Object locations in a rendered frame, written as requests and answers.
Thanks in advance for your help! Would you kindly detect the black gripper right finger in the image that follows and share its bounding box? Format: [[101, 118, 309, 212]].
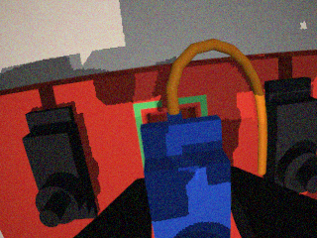
[[230, 166, 317, 238]]

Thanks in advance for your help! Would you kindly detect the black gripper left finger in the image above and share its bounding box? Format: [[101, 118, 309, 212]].
[[72, 178, 152, 238]]

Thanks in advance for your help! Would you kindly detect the blue micro servo with orange cable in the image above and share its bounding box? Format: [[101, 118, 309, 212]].
[[140, 39, 266, 238]]

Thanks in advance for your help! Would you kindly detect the red flat block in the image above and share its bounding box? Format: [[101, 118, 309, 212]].
[[0, 49, 317, 238]]

